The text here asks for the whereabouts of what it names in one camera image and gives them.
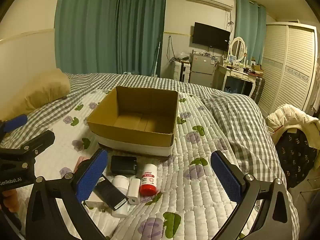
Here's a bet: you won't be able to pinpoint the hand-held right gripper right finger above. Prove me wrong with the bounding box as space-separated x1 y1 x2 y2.
210 150 294 240

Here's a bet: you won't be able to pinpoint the cream padded jacket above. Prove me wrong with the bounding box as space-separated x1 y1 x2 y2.
265 104 320 155

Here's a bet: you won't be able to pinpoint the white drawer unit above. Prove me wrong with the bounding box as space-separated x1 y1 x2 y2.
174 60 192 82

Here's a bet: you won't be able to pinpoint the white louvred wardrobe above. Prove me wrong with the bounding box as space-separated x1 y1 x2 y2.
257 21 320 113

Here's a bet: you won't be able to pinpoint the dark checked suitcase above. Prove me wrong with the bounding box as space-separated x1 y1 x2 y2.
251 76 265 103

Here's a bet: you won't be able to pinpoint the light teal curtain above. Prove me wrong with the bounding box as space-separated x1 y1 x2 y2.
235 0 267 63

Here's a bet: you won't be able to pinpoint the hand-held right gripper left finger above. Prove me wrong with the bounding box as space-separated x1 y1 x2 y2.
25 148 108 240

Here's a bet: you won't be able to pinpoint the black wall television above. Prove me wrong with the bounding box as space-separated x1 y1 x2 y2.
192 22 231 52

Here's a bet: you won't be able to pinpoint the dark hanging cables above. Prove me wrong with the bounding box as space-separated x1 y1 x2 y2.
167 35 177 63

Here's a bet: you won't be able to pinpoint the white plug adapter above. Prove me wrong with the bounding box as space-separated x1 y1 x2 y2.
84 195 110 212

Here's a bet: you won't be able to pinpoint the pink small item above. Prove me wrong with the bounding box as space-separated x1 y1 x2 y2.
73 156 89 174

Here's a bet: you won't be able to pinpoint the white dressing table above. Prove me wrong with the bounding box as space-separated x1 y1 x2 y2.
215 64 263 98

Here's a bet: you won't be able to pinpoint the brown cardboard box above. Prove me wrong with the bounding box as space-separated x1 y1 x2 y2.
86 86 179 158

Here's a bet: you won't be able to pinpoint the white floral quilt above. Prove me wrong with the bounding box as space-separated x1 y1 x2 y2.
0 89 283 240

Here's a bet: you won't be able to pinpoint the black charger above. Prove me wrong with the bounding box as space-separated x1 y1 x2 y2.
110 155 138 175

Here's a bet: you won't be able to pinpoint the white bottle with red cap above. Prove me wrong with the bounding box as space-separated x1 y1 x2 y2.
139 163 157 197

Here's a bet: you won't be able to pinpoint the grey checked bed sheet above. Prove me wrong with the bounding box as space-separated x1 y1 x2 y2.
0 72 218 155

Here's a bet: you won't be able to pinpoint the wide teal curtain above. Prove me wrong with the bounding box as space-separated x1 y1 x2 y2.
54 0 120 75

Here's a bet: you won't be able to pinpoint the narrow teal curtain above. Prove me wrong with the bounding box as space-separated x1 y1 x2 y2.
116 0 167 77

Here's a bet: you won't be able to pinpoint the black box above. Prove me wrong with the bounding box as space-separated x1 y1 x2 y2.
93 174 128 212

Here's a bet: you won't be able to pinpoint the white power bank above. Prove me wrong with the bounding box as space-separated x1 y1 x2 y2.
127 178 141 205

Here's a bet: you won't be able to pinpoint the grey checked duvet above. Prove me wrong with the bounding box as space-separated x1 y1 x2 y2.
200 90 300 240

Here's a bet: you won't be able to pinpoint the oval white mirror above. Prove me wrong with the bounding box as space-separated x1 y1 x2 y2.
229 36 247 63

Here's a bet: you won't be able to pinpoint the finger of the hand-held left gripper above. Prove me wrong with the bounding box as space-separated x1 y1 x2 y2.
0 114 28 140
0 130 55 167

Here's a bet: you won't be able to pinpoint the person's left hand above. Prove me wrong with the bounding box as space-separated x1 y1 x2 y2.
0 189 20 213

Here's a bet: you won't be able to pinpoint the white cylindrical bottle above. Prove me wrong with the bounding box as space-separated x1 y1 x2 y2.
111 175 130 218

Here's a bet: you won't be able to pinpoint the grey small fridge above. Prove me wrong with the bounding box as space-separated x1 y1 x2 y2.
188 54 218 88

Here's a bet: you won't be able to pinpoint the tan pillow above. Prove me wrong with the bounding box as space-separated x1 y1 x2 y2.
0 68 71 122

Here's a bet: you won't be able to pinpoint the white pole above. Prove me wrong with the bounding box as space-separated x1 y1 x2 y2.
155 42 161 77

